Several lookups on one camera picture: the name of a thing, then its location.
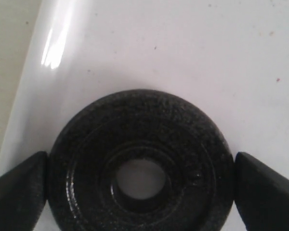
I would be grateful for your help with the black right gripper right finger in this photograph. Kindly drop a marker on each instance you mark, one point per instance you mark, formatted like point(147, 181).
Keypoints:
point(261, 195)

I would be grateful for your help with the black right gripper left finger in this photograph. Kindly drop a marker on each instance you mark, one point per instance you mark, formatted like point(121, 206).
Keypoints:
point(23, 194)

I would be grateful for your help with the black weight plate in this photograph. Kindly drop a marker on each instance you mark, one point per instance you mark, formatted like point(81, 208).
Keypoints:
point(147, 125)

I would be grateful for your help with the white plastic tray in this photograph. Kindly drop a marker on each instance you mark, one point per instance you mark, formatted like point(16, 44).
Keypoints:
point(229, 58)

